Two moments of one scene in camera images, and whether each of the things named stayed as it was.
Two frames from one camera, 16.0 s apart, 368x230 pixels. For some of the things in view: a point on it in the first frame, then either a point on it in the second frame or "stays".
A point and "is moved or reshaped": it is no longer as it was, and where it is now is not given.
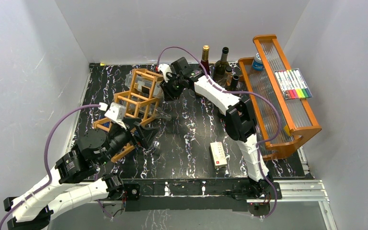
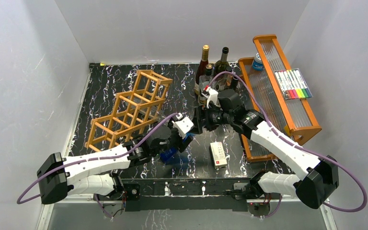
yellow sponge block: x=287 y=130 stays
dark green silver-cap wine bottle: x=220 y=66 stays
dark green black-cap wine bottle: x=234 y=82 stays
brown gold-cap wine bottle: x=205 y=61 stays
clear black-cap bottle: x=144 y=83 is moved or reshaped
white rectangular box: x=218 y=155 stays
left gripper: x=146 y=134 to x=182 y=143
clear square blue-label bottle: x=155 y=145 is moved or reshaped
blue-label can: x=258 y=64 stays
